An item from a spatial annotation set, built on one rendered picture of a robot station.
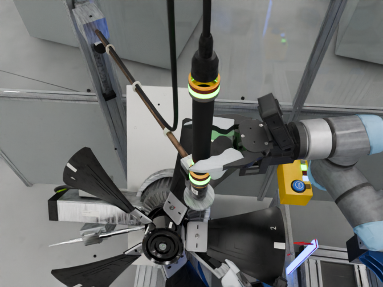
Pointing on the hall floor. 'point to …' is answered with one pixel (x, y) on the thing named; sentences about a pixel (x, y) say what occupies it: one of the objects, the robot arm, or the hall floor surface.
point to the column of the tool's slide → (121, 135)
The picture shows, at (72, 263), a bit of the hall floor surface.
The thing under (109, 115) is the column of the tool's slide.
